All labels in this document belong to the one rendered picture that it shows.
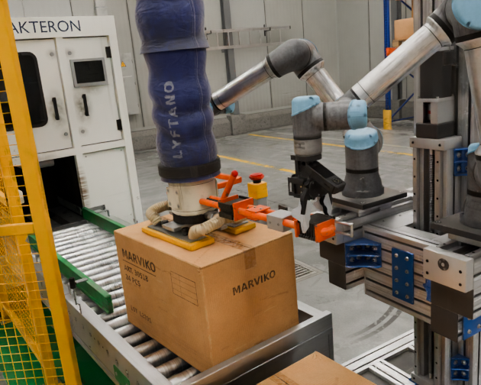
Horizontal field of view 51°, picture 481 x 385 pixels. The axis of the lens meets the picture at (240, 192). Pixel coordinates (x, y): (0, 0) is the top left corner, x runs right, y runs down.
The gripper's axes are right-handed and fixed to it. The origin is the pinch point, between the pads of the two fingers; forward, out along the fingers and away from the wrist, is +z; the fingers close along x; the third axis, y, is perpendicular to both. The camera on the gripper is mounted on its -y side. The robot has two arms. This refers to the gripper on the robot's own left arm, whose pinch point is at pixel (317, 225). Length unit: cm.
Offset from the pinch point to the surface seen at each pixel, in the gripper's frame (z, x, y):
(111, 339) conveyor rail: 49, 34, 74
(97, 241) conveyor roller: 53, -17, 202
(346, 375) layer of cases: 54, -12, 2
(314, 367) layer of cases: 54, -8, 12
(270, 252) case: 17.6, -8.6, 30.2
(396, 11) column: -134, -913, 571
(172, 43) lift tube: -54, 7, 51
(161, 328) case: 46, 20, 62
